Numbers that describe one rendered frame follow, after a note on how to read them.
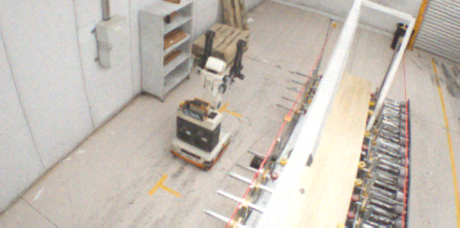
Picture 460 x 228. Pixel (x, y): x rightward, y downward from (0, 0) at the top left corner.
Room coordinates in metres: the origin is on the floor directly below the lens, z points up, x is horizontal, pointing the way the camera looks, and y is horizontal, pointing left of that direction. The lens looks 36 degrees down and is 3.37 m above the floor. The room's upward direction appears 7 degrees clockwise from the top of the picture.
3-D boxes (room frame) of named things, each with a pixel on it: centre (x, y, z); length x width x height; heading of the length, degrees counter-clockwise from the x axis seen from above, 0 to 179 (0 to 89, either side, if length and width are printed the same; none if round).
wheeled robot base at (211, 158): (3.29, 0.27, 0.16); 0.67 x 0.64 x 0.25; 158
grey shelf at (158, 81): (4.78, 1.10, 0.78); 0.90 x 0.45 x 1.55; 159
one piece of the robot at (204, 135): (3.21, 0.31, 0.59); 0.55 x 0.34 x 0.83; 68
